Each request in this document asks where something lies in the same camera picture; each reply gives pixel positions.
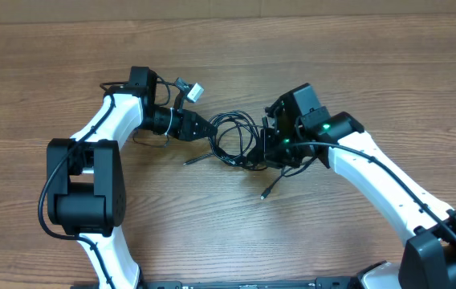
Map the black usb cable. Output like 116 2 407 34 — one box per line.
182 110 293 201

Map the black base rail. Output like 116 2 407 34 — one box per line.
136 276 364 289

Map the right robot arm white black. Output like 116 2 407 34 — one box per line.
247 83 456 288

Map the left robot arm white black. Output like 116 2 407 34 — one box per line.
38 66 217 288

